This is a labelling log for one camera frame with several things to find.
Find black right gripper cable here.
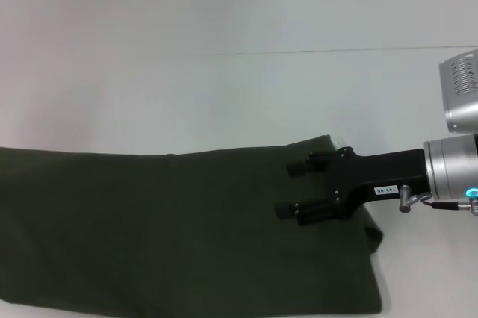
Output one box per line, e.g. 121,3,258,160
397,184,478,218

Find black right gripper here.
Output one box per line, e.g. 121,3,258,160
273,145,431,228

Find dark green FREE t-shirt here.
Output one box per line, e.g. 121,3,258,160
0,134,385,314

